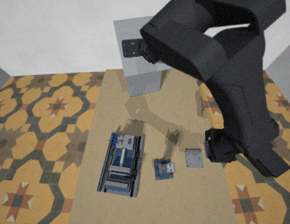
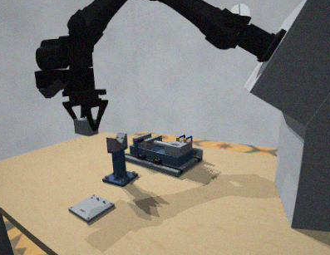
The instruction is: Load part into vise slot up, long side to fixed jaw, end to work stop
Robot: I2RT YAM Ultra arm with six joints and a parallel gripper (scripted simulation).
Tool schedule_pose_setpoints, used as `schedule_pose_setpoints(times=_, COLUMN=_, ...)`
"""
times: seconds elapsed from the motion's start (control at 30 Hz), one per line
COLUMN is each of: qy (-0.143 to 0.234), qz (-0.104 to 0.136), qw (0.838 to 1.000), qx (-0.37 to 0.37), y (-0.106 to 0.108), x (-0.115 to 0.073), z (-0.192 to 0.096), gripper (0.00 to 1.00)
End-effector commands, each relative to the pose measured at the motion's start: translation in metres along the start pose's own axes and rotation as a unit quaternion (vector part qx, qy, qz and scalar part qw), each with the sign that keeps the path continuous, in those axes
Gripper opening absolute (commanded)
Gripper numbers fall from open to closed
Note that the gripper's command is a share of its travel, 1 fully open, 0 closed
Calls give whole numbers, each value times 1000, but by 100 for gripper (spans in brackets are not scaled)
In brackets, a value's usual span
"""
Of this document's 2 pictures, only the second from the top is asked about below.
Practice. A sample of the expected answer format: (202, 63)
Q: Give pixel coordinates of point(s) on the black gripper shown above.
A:
(86, 105)

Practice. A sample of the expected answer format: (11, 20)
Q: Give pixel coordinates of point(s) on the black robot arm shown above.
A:
(220, 29)

